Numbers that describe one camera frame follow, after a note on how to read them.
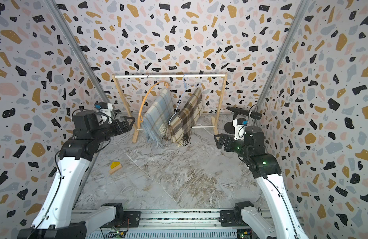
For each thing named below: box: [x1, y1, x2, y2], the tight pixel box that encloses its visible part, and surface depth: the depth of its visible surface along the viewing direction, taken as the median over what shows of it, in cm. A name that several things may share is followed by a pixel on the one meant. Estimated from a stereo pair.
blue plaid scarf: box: [141, 88, 176, 146], surface depth 94 cm
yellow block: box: [110, 161, 121, 170], surface depth 93 cm
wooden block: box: [109, 161, 123, 175], surface depth 93 cm
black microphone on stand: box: [224, 106, 263, 134], surface depth 97 cm
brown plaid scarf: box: [165, 87, 204, 147], surface depth 97 cm
